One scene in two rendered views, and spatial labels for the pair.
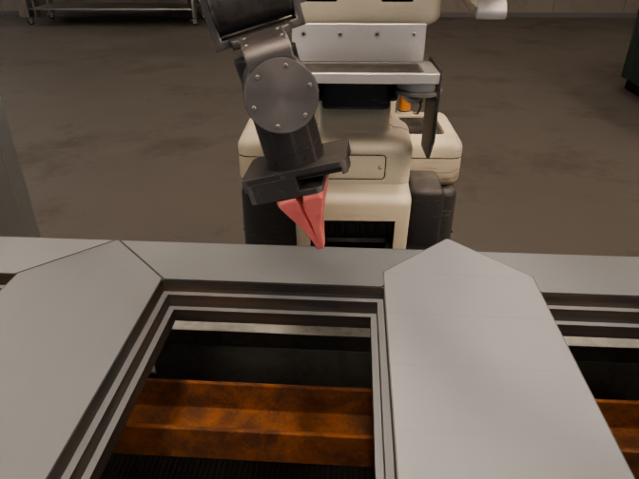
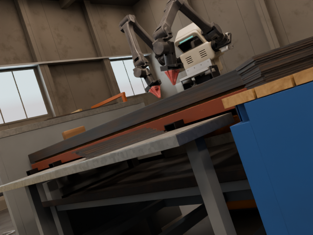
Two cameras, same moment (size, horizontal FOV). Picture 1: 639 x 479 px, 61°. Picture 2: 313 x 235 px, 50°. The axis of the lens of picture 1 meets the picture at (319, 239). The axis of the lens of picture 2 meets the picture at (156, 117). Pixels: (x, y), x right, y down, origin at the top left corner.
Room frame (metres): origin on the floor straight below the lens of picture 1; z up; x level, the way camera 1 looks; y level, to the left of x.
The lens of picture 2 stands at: (-1.11, -1.28, 0.78)
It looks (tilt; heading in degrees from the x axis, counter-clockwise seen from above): 1 degrees up; 40
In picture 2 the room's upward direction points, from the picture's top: 19 degrees counter-clockwise
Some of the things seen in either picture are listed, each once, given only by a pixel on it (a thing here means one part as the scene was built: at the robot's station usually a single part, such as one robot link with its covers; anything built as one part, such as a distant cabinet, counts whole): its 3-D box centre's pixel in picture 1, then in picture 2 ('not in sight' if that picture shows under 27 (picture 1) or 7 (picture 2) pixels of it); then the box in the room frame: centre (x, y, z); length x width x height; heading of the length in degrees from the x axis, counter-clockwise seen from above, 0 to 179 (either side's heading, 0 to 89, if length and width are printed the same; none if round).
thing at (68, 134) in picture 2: not in sight; (74, 133); (0.04, 0.30, 0.89); 0.12 x 0.06 x 0.05; 159
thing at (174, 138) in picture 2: not in sight; (85, 162); (-0.32, -0.21, 0.74); 1.20 x 0.26 x 0.03; 86
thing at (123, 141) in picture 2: not in sight; (105, 146); (-0.33, -0.36, 0.77); 0.45 x 0.20 x 0.04; 86
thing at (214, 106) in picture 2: not in sight; (112, 140); (-0.08, -0.13, 0.79); 1.56 x 0.09 x 0.06; 86
